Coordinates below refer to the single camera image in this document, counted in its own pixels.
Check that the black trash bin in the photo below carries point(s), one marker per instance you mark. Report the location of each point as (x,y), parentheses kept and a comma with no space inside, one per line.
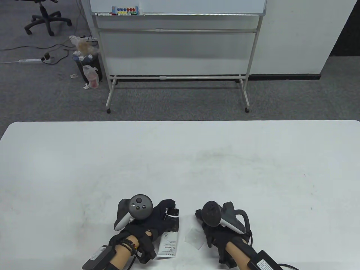
(95,64)

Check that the black office chair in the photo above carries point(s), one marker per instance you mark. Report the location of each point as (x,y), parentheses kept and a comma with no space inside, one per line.
(45,17)

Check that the plastic bag with red item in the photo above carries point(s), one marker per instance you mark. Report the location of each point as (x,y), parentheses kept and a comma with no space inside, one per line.
(91,74)

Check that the white black cleansing milk tube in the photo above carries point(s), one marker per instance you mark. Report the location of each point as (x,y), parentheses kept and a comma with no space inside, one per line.
(168,244)

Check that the person's left hand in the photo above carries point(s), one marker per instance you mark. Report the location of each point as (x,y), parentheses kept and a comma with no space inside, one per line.
(153,222)

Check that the black left wrist battery pack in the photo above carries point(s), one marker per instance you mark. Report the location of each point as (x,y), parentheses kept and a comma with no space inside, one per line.
(98,257)

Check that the white power strip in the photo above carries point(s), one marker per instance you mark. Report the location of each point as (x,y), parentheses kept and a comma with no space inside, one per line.
(29,60)

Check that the grey white right controller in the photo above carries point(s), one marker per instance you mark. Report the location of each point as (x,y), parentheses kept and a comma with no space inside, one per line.
(211,213)

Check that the row of coloured magnets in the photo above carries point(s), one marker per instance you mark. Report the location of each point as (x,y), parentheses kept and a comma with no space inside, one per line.
(125,10)

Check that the person's right forearm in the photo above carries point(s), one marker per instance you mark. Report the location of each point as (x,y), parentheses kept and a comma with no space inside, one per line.
(237,254)

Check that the grey white left controller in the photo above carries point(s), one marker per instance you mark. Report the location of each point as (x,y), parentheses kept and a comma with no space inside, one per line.
(139,208)

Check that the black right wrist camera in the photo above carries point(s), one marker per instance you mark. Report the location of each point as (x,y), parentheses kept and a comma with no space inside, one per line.
(226,257)

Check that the grey white controller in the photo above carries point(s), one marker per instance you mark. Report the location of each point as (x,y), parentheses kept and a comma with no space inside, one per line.
(211,213)
(139,208)

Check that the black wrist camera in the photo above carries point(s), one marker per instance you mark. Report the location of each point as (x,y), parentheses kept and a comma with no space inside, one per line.
(147,250)
(226,257)

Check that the person's left forearm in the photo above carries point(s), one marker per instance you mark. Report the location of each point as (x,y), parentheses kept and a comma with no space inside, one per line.
(121,254)

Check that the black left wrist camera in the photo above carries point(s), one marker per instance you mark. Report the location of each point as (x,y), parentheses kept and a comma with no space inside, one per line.
(147,250)

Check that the clear plastic trash bag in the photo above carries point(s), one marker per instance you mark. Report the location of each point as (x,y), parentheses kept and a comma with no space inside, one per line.
(84,45)

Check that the whiteboard on metal stand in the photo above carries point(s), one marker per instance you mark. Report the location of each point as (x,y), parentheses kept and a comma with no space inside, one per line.
(180,5)

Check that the black wrist battery pack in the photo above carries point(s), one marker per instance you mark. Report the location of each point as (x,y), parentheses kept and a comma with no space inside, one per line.
(264,263)
(98,257)

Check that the black right wrist battery pack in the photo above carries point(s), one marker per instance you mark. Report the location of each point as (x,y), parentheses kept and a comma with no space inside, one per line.
(264,263)

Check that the person's right hand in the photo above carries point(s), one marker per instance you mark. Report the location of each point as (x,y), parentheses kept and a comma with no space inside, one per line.
(216,234)

